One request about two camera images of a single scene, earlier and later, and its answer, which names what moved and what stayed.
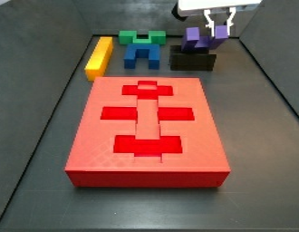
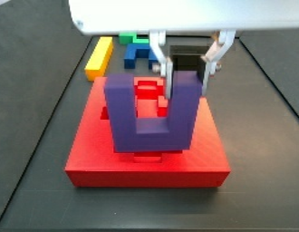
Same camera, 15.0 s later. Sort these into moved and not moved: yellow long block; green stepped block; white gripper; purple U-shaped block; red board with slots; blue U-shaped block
Moved: white gripper; purple U-shaped block
Not moved: yellow long block; blue U-shaped block; red board with slots; green stepped block
